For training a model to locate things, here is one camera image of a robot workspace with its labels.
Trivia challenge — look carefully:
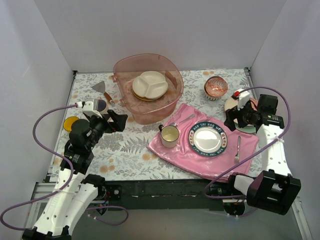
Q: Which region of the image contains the pink plate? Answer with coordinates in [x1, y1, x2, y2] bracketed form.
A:
[224, 96, 258, 112]

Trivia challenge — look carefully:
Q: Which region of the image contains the cream and yellow floral plate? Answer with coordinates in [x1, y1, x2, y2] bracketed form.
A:
[132, 91, 161, 102]

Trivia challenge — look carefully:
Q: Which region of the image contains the cream divided plate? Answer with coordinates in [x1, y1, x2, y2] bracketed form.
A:
[132, 71, 169, 100]

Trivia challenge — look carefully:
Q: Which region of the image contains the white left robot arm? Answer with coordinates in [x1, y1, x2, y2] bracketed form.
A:
[22, 109, 128, 240]

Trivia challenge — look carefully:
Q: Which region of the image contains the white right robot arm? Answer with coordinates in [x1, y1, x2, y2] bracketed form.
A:
[224, 90, 301, 215]

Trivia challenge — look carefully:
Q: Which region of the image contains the pink translucent plastic bin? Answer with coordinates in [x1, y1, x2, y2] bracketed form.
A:
[112, 53, 184, 125]

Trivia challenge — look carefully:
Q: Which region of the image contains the light green plate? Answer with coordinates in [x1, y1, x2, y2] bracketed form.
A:
[238, 125, 256, 134]

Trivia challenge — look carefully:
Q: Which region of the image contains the beige cup purple interior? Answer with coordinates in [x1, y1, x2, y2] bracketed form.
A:
[96, 99, 108, 113]

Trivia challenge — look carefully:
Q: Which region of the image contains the yellow enamel mug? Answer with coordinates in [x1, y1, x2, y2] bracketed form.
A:
[63, 116, 79, 132]

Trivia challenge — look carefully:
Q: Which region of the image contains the red patterned bowl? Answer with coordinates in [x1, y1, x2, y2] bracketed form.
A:
[204, 76, 228, 91]

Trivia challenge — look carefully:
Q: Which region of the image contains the green rimmed white plate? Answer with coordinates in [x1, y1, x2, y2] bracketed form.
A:
[188, 121, 228, 158]

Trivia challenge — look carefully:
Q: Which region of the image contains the silver fork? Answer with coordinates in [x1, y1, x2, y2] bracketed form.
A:
[234, 136, 241, 164]

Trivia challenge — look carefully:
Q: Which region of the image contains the pink satin cloth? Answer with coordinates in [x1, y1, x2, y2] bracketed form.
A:
[147, 103, 259, 180]

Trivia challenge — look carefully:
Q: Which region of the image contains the cream enamel mug black rim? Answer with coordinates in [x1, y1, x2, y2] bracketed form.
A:
[158, 124, 180, 149]

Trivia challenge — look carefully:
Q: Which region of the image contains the silver spoon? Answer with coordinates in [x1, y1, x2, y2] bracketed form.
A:
[169, 114, 195, 127]

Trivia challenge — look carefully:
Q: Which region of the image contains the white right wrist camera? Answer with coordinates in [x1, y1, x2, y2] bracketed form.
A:
[231, 88, 251, 110]

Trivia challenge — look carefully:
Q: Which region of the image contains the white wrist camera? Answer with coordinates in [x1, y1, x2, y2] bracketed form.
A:
[231, 88, 251, 110]
[75, 99, 102, 118]

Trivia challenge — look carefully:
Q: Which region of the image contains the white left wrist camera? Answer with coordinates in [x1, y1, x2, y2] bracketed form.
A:
[75, 99, 102, 118]

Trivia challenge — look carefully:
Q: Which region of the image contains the metal spatula wooden handle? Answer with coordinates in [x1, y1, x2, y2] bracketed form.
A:
[91, 81, 116, 107]

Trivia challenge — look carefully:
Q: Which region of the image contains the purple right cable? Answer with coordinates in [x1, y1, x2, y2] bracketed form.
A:
[203, 86, 292, 217]

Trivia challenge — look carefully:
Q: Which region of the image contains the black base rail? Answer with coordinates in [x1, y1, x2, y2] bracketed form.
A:
[104, 179, 224, 211]

